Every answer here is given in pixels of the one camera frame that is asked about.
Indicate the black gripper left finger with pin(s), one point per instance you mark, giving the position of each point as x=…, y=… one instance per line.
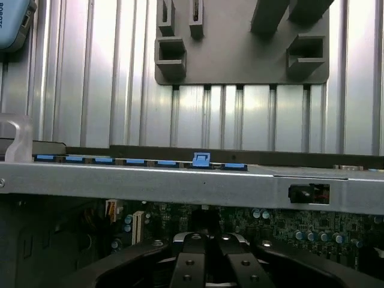
x=189, y=264

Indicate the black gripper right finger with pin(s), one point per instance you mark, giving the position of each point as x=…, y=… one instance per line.
x=243, y=267

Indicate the white expansion slot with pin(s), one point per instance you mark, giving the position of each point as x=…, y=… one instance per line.
x=137, y=228

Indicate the green motherboard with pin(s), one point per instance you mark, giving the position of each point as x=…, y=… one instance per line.
x=300, y=222

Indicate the open black PC case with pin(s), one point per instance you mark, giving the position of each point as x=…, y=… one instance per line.
x=150, y=183

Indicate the white power connector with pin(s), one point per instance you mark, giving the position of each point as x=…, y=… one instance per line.
x=111, y=210

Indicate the raised blue retention clip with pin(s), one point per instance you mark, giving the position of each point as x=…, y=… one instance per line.
x=201, y=160

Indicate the blue slot retainer strip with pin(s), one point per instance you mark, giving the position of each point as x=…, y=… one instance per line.
x=135, y=162

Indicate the grey power supply unit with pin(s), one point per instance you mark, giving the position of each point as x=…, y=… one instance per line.
x=36, y=246

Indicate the grey parts rack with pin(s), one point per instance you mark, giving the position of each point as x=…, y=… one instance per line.
x=240, y=60

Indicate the green RAM stick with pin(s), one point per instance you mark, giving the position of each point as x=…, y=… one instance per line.
x=196, y=10

